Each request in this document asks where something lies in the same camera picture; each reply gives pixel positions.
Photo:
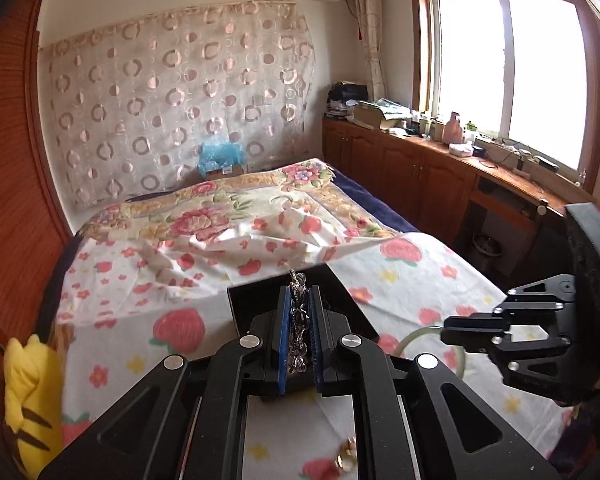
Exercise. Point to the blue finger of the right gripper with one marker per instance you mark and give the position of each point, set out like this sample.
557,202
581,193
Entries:
477,323

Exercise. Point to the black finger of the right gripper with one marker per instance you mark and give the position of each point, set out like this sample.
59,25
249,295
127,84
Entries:
473,340

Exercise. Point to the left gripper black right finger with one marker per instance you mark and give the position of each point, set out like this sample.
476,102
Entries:
332,364

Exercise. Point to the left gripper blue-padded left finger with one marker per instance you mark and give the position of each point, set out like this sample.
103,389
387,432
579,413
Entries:
272,327

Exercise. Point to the green jade bangle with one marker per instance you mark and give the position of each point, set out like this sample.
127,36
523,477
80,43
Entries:
427,340

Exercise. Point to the wooden side cabinet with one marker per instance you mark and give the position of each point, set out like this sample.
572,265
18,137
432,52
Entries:
510,228

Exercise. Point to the floral quilt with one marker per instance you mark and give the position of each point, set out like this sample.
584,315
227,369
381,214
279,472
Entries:
299,201

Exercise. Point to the pink bottle on sill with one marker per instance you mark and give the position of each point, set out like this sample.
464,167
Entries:
453,131

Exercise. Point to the blue plastic bag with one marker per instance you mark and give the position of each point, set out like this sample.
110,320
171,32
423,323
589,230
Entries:
219,156

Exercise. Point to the clutter pile on cabinet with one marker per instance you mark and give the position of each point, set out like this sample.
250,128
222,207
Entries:
350,102

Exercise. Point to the yellow plush toy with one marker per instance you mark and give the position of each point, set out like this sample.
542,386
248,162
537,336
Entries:
33,390

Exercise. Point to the wooden headboard panel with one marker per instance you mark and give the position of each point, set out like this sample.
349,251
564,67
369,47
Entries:
32,234

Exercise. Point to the circle pattern curtain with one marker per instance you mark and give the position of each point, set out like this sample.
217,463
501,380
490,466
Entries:
130,108

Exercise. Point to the beige window curtain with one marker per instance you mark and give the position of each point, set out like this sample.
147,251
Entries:
369,15

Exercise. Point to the window with wooden frame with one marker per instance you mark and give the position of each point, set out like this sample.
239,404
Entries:
524,71

